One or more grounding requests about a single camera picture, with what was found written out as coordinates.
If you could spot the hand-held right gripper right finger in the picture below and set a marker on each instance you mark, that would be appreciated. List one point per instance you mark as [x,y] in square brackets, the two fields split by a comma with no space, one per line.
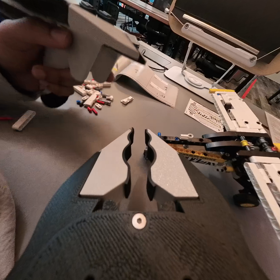
[172,175]

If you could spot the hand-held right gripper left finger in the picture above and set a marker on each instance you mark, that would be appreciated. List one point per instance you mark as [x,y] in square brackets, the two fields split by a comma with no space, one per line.
[107,172]

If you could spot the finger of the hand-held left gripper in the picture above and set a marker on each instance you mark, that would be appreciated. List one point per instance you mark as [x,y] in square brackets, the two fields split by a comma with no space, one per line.
[136,47]
[98,32]

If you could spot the white yellow lego plane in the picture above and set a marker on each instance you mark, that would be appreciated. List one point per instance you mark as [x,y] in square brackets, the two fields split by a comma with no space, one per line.
[240,113]

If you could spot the person's left forearm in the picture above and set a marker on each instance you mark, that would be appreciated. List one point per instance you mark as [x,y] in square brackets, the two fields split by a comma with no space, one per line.
[13,94]

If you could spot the white lego panel piece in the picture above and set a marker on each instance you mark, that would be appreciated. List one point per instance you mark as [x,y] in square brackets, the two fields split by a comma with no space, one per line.
[126,100]

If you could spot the pile of loose lego pieces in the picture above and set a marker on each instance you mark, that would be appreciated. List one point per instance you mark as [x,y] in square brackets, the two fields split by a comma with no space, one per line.
[91,98]

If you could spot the white flat lego beam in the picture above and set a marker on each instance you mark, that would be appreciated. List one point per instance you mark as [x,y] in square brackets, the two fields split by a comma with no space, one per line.
[23,120]

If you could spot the red lego pin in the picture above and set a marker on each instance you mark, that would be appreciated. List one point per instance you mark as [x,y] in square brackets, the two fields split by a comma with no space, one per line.
[5,118]

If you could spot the person's left hand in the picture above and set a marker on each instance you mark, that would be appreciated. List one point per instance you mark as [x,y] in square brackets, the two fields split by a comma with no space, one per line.
[21,54]

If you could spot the black battery chargers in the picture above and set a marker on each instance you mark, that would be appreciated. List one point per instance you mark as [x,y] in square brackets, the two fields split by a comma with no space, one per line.
[105,13]

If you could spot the open instruction booklet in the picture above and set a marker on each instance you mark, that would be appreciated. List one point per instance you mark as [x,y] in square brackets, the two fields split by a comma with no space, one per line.
[157,87]

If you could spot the zebra striped sticker sheet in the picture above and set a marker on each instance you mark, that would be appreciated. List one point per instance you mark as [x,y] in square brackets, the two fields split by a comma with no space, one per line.
[203,113]

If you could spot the black office chair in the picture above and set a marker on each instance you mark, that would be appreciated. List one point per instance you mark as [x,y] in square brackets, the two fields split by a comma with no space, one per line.
[210,65]

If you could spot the white desk lamp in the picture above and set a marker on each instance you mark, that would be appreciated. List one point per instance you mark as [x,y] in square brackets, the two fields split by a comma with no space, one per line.
[229,26]

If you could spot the person's grey hoodie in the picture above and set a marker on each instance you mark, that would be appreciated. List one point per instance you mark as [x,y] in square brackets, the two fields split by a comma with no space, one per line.
[6,218]

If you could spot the white paper sheet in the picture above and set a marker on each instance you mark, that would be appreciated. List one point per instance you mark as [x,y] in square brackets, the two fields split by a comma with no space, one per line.
[273,126]

